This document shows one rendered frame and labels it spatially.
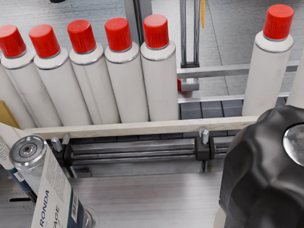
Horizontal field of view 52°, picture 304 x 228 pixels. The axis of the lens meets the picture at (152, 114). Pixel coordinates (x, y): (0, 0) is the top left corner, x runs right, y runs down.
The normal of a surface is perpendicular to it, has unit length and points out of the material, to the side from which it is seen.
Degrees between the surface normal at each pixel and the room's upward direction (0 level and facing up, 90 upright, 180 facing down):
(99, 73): 90
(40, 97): 90
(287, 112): 10
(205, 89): 0
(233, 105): 0
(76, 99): 90
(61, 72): 90
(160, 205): 0
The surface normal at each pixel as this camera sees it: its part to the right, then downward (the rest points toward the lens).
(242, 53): -0.09, -0.66
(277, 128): -0.22, -0.76
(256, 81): -0.75, 0.54
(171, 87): 0.65, 0.52
